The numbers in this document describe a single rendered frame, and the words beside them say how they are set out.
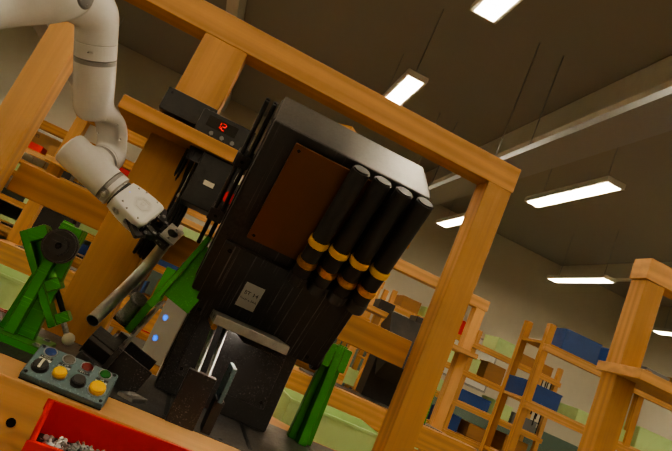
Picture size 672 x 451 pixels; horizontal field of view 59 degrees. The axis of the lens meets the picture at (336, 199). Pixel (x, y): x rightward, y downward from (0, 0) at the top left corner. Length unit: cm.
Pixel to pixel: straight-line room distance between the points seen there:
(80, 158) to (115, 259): 37
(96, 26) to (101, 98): 16
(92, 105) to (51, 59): 48
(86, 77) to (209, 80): 52
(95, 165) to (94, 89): 18
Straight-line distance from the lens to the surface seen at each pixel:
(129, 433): 106
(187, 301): 138
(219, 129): 170
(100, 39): 139
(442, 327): 191
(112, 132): 155
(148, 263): 154
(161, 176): 176
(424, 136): 194
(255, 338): 120
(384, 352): 194
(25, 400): 118
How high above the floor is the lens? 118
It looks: 12 degrees up
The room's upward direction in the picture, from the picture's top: 24 degrees clockwise
